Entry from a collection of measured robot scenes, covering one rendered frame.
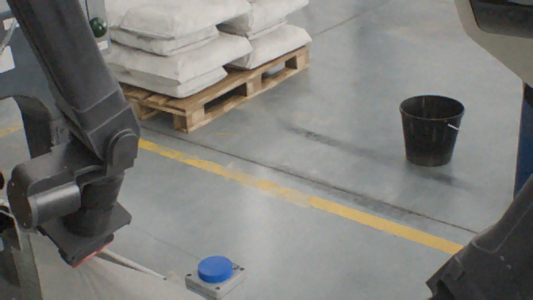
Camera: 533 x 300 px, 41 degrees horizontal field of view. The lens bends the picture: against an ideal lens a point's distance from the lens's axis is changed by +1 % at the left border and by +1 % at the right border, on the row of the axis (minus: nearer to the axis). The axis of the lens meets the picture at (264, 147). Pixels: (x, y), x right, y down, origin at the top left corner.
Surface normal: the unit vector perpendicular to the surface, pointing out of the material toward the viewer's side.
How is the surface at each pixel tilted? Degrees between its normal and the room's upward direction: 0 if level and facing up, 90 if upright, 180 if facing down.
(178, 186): 0
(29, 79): 90
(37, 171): 16
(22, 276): 90
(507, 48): 130
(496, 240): 101
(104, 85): 93
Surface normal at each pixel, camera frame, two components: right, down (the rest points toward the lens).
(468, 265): -0.86, 0.41
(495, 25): -0.43, 0.86
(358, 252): -0.04, -0.90
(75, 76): 0.62, 0.50
